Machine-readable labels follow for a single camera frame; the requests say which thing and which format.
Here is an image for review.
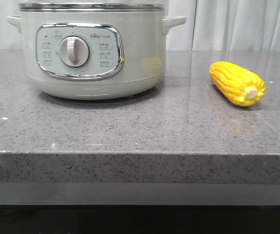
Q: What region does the yellow corn cob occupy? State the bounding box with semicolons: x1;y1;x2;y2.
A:
209;61;266;107

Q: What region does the glass pot lid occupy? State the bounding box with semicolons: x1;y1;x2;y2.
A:
19;0;164;12

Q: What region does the pale green electric pot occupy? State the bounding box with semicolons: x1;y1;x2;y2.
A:
7;11;186;100

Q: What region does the white curtain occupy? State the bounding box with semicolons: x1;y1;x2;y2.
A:
0;0;280;51

